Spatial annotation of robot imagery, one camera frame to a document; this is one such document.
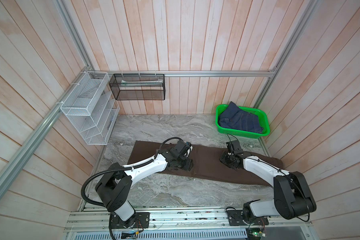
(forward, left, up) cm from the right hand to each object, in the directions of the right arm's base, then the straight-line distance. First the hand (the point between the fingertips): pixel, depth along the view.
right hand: (221, 158), depth 93 cm
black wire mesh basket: (+43, +57, +23) cm, 75 cm away
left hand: (-9, +21, +6) cm, 24 cm away
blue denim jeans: (+31, -13, +5) cm, 34 cm away
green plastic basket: (+31, -34, +4) cm, 46 cm away
